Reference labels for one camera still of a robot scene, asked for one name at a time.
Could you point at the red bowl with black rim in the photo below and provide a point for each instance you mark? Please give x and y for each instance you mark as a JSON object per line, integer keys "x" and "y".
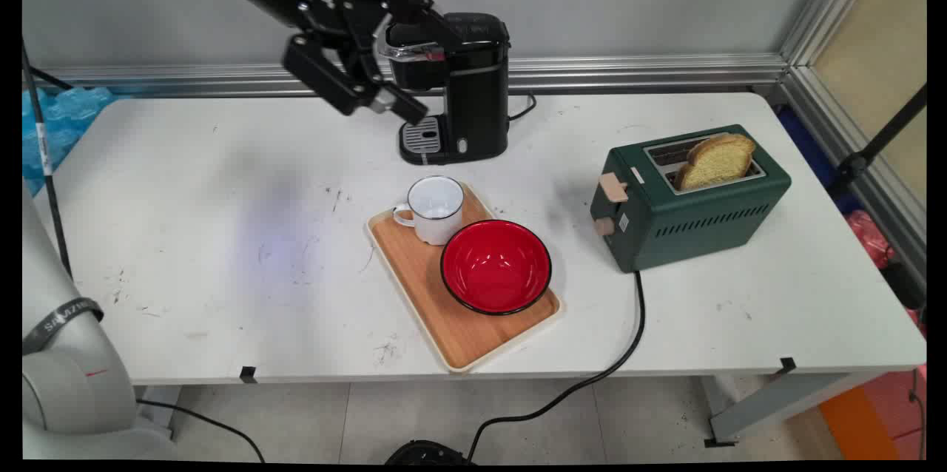
{"x": 496, "y": 268}

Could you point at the red plastic bag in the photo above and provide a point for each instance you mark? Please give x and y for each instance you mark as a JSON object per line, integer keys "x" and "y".
{"x": 869, "y": 235}

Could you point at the angled aluminium frame rail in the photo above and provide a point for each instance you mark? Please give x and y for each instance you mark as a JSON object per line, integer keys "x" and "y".
{"x": 851, "y": 132}

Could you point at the grey table leg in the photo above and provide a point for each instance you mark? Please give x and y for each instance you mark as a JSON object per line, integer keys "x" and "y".
{"x": 784, "y": 402}

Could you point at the black tripod pole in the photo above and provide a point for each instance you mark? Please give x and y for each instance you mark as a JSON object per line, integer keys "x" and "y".
{"x": 884, "y": 139}

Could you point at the slice of toasted bread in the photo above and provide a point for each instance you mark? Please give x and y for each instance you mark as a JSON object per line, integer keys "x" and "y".
{"x": 714, "y": 161}

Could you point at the black single-serve coffee machine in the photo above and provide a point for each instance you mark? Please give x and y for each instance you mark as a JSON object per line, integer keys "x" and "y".
{"x": 477, "y": 87}

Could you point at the white enamel mug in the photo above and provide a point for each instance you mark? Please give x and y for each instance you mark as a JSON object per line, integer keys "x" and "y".
{"x": 436, "y": 209}

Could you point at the wooden tray with cream rim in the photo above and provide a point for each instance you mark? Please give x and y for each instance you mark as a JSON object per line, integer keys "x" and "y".
{"x": 422, "y": 287}

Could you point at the black tape piece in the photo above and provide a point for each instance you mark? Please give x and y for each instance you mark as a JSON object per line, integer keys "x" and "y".
{"x": 248, "y": 374}
{"x": 787, "y": 365}

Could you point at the dark green toaster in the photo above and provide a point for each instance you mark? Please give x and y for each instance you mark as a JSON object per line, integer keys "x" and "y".
{"x": 695, "y": 224}

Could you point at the horizontal aluminium frame rail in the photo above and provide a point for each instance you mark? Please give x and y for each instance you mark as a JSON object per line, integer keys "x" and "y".
{"x": 629, "y": 72}

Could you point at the orange floor panel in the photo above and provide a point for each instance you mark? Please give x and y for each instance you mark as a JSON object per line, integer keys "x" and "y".
{"x": 862, "y": 427}

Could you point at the black round floor object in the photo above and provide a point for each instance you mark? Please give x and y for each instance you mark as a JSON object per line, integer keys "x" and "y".
{"x": 425, "y": 453}

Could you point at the blue plastic bag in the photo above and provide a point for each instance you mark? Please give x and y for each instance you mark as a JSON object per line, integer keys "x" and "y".
{"x": 63, "y": 124}

